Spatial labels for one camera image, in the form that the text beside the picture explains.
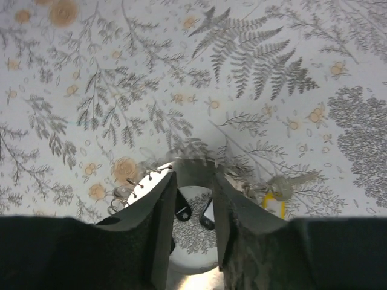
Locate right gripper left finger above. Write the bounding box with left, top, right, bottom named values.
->
left=1, top=172, right=177, bottom=289

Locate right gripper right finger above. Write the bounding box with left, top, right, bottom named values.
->
left=213, top=174, right=386, bottom=289

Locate key with yellow tag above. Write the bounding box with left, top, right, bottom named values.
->
left=262, top=171, right=319, bottom=219

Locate metal key organizer ring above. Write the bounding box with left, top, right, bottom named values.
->
left=105, top=156, right=267, bottom=276

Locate floral table mat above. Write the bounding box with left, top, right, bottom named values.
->
left=0, top=0, right=387, bottom=224

